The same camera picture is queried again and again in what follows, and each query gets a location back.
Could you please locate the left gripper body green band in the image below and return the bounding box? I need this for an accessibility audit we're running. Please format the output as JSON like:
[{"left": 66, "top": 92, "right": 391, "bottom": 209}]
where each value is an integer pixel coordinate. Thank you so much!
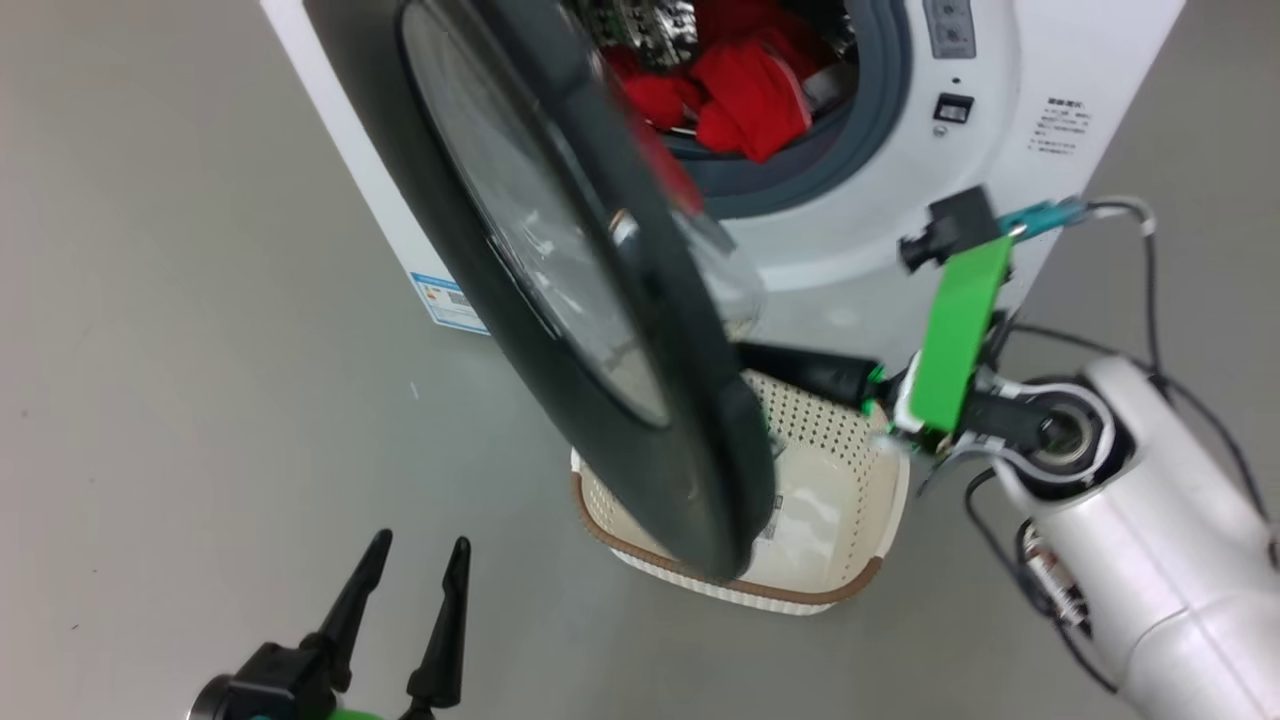
[{"left": 190, "top": 640, "right": 401, "bottom": 720}]

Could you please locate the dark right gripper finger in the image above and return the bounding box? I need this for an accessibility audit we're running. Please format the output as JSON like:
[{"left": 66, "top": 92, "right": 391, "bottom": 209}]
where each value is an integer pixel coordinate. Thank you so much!
[{"left": 735, "top": 343, "right": 887, "bottom": 406}]

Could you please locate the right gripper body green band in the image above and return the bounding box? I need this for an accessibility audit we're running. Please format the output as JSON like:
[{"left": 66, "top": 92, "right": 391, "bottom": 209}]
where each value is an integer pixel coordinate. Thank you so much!
[{"left": 865, "top": 235, "right": 1061, "bottom": 466}]

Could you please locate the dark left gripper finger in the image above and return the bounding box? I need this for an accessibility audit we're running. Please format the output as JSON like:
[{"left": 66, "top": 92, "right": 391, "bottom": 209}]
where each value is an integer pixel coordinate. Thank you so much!
[
  {"left": 405, "top": 537, "right": 471, "bottom": 713},
  {"left": 300, "top": 528, "right": 393, "bottom": 693}
]

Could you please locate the dark round glass washer door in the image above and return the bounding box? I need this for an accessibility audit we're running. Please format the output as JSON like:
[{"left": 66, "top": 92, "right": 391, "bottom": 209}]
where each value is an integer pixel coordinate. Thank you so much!
[{"left": 305, "top": 0, "right": 776, "bottom": 583}]

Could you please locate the red and white jersey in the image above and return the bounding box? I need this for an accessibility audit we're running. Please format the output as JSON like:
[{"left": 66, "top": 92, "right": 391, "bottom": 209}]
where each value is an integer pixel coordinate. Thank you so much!
[{"left": 600, "top": 0, "right": 851, "bottom": 216}]

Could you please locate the white barcode sticker in basket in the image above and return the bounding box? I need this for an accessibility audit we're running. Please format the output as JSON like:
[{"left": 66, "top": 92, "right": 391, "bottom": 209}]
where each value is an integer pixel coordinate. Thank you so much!
[{"left": 752, "top": 488, "right": 793, "bottom": 546}]

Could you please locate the cream plastic basket brown rim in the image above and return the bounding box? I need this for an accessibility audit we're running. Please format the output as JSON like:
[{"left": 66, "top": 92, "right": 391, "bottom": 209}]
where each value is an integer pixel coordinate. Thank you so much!
[{"left": 570, "top": 368, "right": 912, "bottom": 616}]

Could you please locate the grey rubber door gasket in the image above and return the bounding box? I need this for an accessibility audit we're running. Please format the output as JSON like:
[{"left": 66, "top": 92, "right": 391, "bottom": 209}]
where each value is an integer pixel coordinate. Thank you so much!
[{"left": 660, "top": 0, "right": 913, "bottom": 221}]

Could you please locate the white front-load washing machine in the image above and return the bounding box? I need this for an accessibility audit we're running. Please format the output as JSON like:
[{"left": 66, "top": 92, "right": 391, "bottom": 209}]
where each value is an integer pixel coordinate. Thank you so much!
[{"left": 262, "top": 0, "right": 1186, "bottom": 366}]

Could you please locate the printed text label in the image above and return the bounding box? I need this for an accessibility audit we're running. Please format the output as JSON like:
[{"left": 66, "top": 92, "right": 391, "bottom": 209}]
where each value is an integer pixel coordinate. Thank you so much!
[{"left": 1030, "top": 97, "right": 1093, "bottom": 156}]

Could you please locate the grey warning sticker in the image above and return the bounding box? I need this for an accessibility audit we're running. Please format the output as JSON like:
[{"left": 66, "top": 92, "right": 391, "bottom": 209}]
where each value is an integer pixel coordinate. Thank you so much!
[{"left": 922, "top": 0, "right": 978, "bottom": 59}]

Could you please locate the blue energy label sticker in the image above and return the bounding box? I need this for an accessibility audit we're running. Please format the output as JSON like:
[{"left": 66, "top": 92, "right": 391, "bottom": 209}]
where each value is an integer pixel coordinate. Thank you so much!
[{"left": 410, "top": 272, "right": 491, "bottom": 334}]

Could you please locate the stainless steel drum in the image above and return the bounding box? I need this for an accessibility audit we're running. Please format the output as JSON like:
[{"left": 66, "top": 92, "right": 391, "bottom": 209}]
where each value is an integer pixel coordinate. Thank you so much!
[{"left": 588, "top": 0, "right": 861, "bottom": 111}]

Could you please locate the teal cable connector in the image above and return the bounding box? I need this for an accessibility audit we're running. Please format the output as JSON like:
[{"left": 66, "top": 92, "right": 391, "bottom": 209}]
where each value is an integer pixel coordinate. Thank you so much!
[{"left": 1000, "top": 198, "right": 1088, "bottom": 238}]

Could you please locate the thin black camera cable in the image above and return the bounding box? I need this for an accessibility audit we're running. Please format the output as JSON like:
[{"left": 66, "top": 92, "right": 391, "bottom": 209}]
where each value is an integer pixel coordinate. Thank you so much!
[{"left": 1085, "top": 197, "right": 1280, "bottom": 571}]

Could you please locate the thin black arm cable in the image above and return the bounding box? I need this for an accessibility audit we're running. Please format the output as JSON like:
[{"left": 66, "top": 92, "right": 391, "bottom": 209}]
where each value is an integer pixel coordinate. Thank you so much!
[{"left": 963, "top": 468, "right": 1121, "bottom": 693}]

